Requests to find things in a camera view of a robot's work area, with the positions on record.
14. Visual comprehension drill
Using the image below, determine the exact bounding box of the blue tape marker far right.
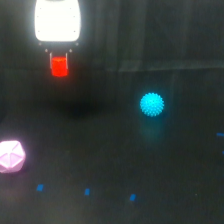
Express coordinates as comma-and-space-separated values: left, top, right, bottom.
216, 133, 224, 137

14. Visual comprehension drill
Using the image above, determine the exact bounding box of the blue tape marker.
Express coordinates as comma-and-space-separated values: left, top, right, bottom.
84, 188, 90, 196
129, 194, 136, 202
36, 184, 44, 191
216, 133, 224, 137

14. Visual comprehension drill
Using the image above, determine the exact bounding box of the blue tape marker middle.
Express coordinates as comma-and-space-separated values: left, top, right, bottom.
84, 188, 90, 196

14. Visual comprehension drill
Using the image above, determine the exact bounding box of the blue tape marker left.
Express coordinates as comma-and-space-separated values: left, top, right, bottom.
36, 184, 44, 191

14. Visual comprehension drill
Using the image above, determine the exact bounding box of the red hexagonal block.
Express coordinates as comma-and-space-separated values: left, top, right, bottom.
51, 57, 68, 77

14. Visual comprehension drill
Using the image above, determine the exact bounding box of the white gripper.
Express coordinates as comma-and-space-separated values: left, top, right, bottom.
34, 0, 82, 70

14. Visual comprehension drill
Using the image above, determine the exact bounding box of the pink polyhedron ball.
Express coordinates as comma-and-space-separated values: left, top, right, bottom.
0, 140, 26, 173

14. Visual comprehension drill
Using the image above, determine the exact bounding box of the black backdrop curtain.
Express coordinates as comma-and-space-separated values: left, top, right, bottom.
0, 0, 224, 111

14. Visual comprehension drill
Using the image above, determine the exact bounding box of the cyan spiky ball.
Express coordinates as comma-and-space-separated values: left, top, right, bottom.
140, 93, 164, 117

